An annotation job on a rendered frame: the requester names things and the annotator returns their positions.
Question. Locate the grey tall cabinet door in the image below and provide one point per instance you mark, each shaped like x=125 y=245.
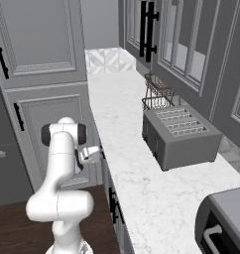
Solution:
x=42 y=33

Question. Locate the grey four-slot toaster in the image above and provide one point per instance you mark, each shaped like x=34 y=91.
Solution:
x=188 y=145

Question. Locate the grey wall cabinet door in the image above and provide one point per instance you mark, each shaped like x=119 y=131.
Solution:
x=132 y=23
x=232 y=76

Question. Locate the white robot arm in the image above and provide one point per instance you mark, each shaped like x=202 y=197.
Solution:
x=60 y=158

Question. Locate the grey toaster oven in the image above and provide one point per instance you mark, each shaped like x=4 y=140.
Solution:
x=227 y=218

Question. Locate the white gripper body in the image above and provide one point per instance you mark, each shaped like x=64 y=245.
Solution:
x=91 y=152

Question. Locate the grey panelled cabinet door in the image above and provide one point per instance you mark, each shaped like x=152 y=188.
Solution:
x=36 y=109

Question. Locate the grey glass-front cabinet door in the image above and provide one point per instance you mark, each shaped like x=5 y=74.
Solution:
x=188 y=43

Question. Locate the grey counter drawer front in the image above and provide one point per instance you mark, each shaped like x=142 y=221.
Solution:
x=120 y=238

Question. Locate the dark grey fridge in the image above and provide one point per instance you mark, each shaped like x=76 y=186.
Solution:
x=6 y=178

